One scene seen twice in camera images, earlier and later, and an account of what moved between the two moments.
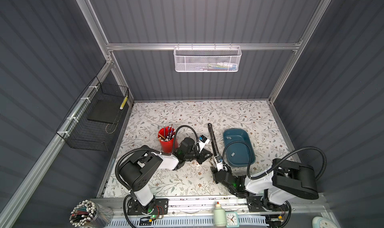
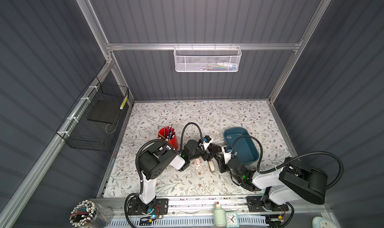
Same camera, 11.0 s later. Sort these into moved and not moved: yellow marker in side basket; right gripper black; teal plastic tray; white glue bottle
Moved: right gripper black
Not moved: white glue bottle; yellow marker in side basket; teal plastic tray
